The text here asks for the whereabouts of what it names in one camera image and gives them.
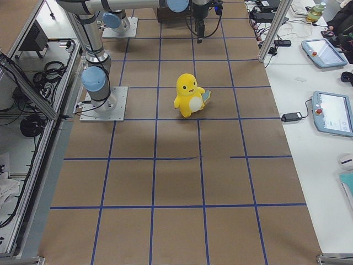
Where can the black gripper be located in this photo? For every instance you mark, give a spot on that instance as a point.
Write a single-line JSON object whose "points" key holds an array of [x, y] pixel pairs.
{"points": [[199, 11]]}

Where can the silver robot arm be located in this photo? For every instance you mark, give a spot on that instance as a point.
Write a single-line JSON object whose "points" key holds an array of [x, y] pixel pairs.
{"points": [[116, 20], [96, 77]]}

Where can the yellow plush toy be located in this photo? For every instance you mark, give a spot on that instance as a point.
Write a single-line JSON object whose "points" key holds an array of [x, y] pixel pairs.
{"points": [[190, 98]]}

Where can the blue teach pendant far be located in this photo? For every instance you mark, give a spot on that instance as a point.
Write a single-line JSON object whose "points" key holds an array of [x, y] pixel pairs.
{"points": [[323, 53]]}

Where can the blue teach pendant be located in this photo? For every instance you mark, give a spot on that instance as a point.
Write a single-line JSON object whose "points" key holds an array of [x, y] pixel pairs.
{"points": [[332, 113], [323, 53]]}

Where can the black power adapter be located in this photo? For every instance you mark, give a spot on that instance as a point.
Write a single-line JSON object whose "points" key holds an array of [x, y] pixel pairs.
{"points": [[290, 117]]}

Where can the blue teach pendant near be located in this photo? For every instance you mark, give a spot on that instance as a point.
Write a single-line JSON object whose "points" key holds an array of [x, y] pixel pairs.
{"points": [[332, 113]]}

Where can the white crumpled cloth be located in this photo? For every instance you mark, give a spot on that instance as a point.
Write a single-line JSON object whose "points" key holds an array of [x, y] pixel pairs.
{"points": [[9, 187]]}

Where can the aluminium frame post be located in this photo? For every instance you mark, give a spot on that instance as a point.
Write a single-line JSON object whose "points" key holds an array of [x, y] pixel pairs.
{"points": [[275, 25]]}

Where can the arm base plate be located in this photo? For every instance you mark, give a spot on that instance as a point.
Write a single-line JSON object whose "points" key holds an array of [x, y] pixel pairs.
{"points": [[108, 33], [112, 110]]}

